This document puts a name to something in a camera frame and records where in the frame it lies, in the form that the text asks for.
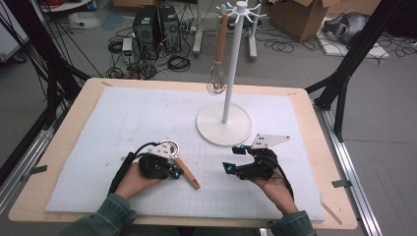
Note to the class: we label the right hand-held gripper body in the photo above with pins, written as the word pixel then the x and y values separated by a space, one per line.
pixel 259 168

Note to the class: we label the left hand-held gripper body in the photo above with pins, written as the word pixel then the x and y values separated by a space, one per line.
pixel 155 167

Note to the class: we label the white utensil rack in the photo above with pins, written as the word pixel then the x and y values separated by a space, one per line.
pixel 233 65

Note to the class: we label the person's left hand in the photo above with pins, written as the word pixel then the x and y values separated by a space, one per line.
pixel 134 183

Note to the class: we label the person's right hand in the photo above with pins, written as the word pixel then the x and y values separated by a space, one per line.
pixel 278 193

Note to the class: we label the white grid mat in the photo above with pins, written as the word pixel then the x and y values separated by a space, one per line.
pixel 98 164

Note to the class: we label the thin wooden strip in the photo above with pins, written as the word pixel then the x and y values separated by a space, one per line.
pixel 331 211

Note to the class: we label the small white electronic box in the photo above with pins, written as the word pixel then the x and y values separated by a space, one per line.
pixel 127 47

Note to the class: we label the white metal stand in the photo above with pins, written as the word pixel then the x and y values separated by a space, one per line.
pixel 198 32

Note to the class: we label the black computer tower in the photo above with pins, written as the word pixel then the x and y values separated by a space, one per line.
pixel 169 28
pixel 146 29

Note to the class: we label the brown cardboard box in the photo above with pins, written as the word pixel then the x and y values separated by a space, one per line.
pixel 295 18

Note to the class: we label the grey and black device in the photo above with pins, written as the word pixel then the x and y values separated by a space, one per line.
pixel 347 28

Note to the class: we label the clear plastic bag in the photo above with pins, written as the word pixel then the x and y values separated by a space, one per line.
pixel 83 20

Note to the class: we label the white flat board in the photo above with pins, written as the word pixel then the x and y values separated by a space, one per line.
pixel 377 52

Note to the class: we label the white round table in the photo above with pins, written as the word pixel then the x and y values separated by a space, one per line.
pixel 65 6

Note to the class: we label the white cabinet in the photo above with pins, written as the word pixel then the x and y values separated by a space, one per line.
pixel 11 36

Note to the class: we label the grey metal bracket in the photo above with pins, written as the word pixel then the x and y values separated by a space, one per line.
pixel 34 172
pixel 341 183

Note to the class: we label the aluminium rail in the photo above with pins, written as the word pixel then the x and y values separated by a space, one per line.
pixel 350 170
pixel 29 154

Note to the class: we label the black metal frame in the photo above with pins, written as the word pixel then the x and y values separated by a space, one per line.
pixel 354 55
pixel 49 65

